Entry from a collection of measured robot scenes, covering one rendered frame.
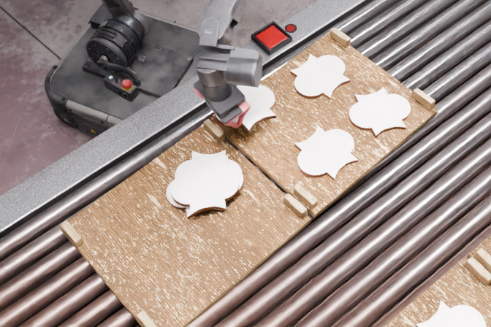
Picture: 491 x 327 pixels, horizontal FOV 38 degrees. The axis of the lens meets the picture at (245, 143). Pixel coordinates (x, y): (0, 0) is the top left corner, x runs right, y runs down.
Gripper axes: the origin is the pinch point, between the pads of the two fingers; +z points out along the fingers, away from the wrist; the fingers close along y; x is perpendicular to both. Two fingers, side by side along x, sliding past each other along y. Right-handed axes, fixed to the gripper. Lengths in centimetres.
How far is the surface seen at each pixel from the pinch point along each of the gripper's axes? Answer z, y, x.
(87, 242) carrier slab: 3.9, -2.9, 40.1
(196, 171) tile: 4.1, -4.7, 12.7
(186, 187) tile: 3.4, -6.8, 16.7
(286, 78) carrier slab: 14.0, 6.7, -19.8
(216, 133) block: 7.3, 2.0, 3.4
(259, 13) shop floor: 116, 105, -67
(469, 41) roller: 23, -11, -64
